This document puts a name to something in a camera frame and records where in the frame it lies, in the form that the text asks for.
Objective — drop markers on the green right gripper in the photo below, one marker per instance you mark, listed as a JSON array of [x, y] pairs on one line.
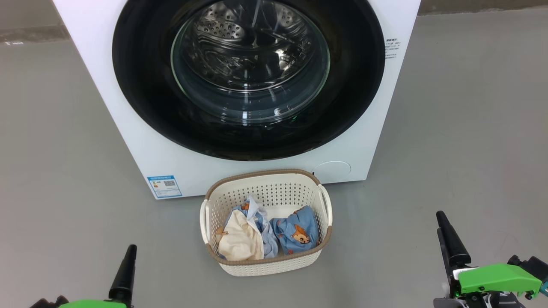
[[496, 278]]

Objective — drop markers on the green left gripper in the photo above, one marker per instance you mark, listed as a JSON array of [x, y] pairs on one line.
[[94, 304]]

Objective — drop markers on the cream and blue garment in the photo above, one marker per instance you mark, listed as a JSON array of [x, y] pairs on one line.
[[239, 239]]

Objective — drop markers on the blue fox print garment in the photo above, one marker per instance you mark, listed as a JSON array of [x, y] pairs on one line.
[[297, 231]]

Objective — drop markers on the black round glass washer door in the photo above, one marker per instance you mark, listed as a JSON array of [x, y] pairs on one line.
[[141, 85]]

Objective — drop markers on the white front-load washing machine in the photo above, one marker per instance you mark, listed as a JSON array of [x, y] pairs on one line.
[[107, 85]]

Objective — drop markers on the stainless steel washing machine drum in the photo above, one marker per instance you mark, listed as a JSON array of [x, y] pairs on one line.
[[239, 47]]

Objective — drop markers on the blue energy label sticker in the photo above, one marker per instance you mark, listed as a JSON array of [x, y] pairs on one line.
[[164, 186]]

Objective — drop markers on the cream perforated laundry basket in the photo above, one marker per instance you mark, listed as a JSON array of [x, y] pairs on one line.
[[265, 265]]

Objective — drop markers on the round white filter cover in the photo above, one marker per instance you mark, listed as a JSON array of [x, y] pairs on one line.
[[332, 172]]

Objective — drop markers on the printed text label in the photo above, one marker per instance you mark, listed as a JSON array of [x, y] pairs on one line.
[[392, 48]]

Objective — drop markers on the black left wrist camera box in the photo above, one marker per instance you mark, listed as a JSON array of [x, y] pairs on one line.
[[47, 303]]

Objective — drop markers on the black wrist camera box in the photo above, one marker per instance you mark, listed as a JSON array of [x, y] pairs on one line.
[[47, 303], [535, 266]]

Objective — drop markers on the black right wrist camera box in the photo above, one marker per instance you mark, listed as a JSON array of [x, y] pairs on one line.
[[535, 266]]

